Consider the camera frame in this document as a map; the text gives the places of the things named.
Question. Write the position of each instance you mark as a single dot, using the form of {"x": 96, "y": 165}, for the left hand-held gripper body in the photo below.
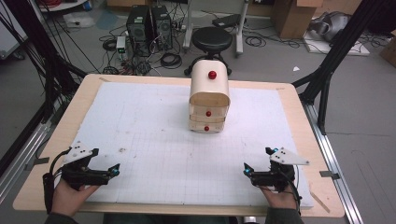
{"x": 77, "y": 174}

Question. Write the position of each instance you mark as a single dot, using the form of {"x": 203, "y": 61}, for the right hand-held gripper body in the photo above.
{"x": 277, "y": 179}

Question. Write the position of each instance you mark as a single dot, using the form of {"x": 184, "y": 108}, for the person's right hand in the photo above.
{"x": 280, "y": 199}

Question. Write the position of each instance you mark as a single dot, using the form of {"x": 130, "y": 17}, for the person's left hand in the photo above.
{"x": 67, "y": 197}

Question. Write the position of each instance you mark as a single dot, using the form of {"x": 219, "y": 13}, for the grey tape strip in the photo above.
{"x": 329, "y": 174}
{"x": 37, "y": 162}

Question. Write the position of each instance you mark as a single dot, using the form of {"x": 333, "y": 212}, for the thin wooden stick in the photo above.
{"x": 320, "y": 201}

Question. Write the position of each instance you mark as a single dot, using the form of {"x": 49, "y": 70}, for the white grid mat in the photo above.
{"x": 155, "y": 140}

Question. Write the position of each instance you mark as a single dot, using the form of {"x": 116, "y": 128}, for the wooden drawer with red knob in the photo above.
{"x": 208, "y": 113}
{"x": 206, "y": 127}

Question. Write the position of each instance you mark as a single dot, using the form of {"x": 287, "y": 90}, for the white paper scrap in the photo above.
{"x": 296, "y": 68}

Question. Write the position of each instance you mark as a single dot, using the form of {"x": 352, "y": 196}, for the small wooden drawer cabinet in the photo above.
{"x": 209, "y": 87}

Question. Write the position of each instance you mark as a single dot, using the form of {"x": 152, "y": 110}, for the small grey power box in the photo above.
{"x": 121, "y": 46}

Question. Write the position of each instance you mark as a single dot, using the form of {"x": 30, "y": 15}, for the white stand leg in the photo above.
{"x": 187, "y": 28}
{"x": 240, "y": 31}

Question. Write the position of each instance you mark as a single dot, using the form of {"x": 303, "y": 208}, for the white flat board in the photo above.
{"x": 342, "y": 48}

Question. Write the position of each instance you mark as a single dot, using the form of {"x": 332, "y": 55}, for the black round stool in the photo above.
{"x": 211, "y": 39}

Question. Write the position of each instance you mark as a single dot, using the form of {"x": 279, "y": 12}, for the black computer tower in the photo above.
{"x": 138, "y": 28}
{"x": 162, "y": 26}

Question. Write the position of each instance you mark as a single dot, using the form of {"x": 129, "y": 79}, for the brown cardboard box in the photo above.
{"x": 389, "y": 49}
{"x": 292, "y": 18}

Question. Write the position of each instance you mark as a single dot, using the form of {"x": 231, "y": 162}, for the black flat device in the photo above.
{"x": 226, "y": 20}

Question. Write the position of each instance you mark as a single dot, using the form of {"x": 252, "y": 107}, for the grey bag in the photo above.
{"x": 330, "y": 25}

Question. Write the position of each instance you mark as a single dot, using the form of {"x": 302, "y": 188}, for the white round table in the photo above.
{"x": 62, "y": 4}

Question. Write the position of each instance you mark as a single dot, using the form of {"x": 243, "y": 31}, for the aluminium rail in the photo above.
{"x": 21, "y": 155}
{"x": 333, "y": 161}

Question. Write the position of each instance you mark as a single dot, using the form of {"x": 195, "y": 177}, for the black metal frame strut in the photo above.
{"x": 330, "y": 65}
{"x": 46, "y": 62}

